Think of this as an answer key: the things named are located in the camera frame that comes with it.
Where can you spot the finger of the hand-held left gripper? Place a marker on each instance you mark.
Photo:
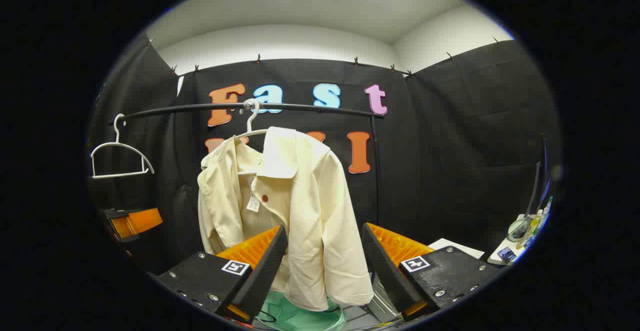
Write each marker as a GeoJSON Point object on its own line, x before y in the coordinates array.
{"type": "Point", "coordinates": [137, 223]}

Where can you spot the black backdrop cloth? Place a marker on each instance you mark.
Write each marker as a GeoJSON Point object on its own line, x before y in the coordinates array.
{"type": "Point", "coordinates": [450, 146]}

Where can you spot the white plastic hanger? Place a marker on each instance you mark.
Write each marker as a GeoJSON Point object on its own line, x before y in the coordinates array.
{"type": "Point", "coordinates": [118, 138]}

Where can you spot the clear bottle green cap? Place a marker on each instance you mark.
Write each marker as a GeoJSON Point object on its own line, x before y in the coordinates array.
{"type": "Point", "coordinates": [548, 205]}

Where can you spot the white flat board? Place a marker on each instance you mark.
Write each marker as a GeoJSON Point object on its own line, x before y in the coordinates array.
{"type": "Point", "coordinates": [457, 247]}

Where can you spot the white side table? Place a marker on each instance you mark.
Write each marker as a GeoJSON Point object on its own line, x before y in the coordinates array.
{"type": "Point", "coordinates": [500, 261]}

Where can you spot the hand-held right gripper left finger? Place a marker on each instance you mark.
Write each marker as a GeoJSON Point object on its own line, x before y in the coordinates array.
{"type": "Point", "coordinates": [265, 271]}

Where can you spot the white hanger with taped hook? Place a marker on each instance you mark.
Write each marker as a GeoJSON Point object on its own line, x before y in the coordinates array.
{"type": "Point", "coordinates": [251, 116]}

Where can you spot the silver ribbed metal base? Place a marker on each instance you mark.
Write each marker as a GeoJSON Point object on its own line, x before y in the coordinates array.
{"type": "Point", "coordinates": [380, 303]}

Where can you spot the round pale green bowl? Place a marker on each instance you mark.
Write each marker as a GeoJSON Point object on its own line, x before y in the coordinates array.
{"type": "Point", "coordinates": [517, 231]}

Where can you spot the yellow liquid bottle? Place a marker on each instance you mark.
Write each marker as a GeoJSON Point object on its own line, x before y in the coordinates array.
{"type": "Point", "coordinates": [536, 219]}

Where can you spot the cream jacket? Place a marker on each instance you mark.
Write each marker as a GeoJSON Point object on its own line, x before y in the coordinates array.
{"type": "Point", "coordinates": [310, 211]}

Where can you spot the small dark blue device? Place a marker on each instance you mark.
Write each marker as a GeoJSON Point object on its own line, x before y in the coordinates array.
{"type": "Point", "coordinates": [506, 254]}

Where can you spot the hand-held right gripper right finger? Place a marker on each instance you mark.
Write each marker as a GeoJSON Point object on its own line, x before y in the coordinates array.
{"type": "Point", "coordinates": [387, 276]}

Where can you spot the black clothes rack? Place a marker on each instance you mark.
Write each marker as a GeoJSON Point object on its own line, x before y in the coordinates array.
{"type": "Point", "coordinates": [300, 106]}

